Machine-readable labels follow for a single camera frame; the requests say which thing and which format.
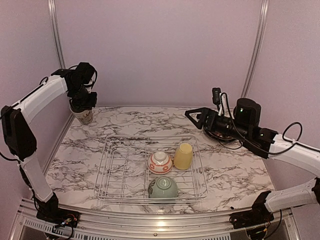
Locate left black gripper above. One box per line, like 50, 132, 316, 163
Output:
69, 82, 97, 110

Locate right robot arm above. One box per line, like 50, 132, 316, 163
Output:
185, 98, 320, 224

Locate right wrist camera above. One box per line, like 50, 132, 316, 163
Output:
212, 87, 228, 116

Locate white wire dish rack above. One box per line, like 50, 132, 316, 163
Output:
93, 135, 208, 205

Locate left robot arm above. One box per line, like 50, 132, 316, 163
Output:
0, 62, 98, 223

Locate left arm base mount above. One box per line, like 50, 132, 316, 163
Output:
33, 193, 80, 228

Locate left aluminium frame post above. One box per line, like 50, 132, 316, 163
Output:
47, 0, 66, 69

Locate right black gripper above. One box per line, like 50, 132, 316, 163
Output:
185, 107, 250, 142

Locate tall shell patterned mug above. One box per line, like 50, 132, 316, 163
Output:
69, 106, 93, 125

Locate black rimmed large plate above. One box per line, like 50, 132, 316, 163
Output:
202, 126, 242, 143

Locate aluminium front table rail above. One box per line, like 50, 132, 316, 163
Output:
9, 199, 301, 240

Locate yellow ceramic cup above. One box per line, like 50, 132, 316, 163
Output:
173, 142, 193, 170

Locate pale green ceramic bowl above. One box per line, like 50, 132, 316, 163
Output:
147, 175, 179, 199

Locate right aluminium frame post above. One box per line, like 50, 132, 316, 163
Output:
240, 0, 270, 98

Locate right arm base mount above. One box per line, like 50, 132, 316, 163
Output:
229, 190, 274, 229

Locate aluminium frame post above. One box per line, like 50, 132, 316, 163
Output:
47, 0, 66, 69
240, 0, 270, 98

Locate white red patterned teacup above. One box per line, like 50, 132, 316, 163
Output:
147, 151, 173, 175

